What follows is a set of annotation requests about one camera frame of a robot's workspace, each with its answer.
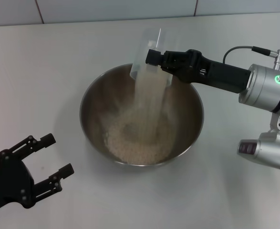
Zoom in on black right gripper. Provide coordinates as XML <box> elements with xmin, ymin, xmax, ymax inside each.
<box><xmin>145</xmin><ymin>49</ymin><xmax>250</xmax><ymax>94</ymax></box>

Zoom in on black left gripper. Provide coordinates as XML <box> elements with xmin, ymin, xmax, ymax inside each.
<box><xmin>0</xmin><ymin>133</ymin><xmax>75</xmax><ymax>213</ymax></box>

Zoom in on clear plastic cup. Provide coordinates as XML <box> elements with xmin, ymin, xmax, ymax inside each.
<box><xmin>129</xmin><ymin>27</ymin><xmax>176</xmax><ymax>89</ymax></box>

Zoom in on stainless steel mixing bowl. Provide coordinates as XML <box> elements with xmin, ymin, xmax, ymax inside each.
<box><xmin>79</xmin><ymin>62</ymin><xmax>205</xmax><ymax>167</ymax></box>

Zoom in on white rice grains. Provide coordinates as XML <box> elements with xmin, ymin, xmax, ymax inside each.
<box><xmin>104</xmin><ymin>64</ymin><xmax>176</xmax><ymax>165</ymax></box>

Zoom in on right gripper cable with plug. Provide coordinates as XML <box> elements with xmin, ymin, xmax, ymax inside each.
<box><xmin>222</xmin><ymin>46</ymin><xmax>280</xmax><ymax>71</ymax></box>

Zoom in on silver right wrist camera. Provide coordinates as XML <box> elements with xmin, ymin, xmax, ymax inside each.
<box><xmin>237</xmin><ymin>132</ymin><xmax>280</xmax><ymax>170</ymax></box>

